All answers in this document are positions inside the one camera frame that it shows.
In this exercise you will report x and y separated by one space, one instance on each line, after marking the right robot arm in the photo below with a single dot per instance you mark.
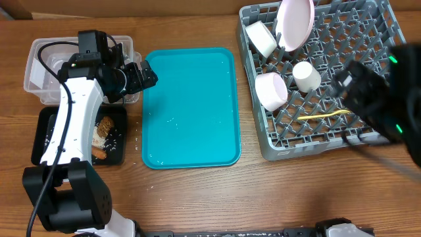
404 88

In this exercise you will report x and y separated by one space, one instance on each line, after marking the pile of spilled rice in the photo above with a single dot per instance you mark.
97 141

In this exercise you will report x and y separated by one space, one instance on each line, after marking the pink bowl with rice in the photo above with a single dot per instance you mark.
271 90

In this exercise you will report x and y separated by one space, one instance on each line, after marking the white paper cup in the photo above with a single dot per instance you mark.
306 77

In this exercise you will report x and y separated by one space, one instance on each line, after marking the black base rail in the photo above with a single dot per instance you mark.
338 227

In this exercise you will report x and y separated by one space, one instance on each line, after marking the clear plastic bin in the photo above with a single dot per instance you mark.
38 81

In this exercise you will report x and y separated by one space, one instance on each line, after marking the white bowl with walnut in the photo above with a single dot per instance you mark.
261 38

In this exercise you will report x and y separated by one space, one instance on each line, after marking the brown carrot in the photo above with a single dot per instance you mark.
98 153

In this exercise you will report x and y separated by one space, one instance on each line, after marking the teal serving tray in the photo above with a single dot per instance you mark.
190 118

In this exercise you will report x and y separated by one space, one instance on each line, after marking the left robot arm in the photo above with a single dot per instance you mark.
66 192

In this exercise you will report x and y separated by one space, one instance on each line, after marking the pink round plate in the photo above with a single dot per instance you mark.
295 19

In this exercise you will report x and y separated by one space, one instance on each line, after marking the yellow plastic spoon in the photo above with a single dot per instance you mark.
337 112

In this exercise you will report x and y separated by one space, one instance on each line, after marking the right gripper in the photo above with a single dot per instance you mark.
366 79

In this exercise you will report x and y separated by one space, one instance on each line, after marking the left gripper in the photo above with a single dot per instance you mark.
137 83

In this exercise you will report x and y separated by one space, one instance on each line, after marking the black plastic tray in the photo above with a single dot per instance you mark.
114 144

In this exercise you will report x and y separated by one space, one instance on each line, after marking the grey dishwasher rack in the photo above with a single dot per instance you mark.
343 31

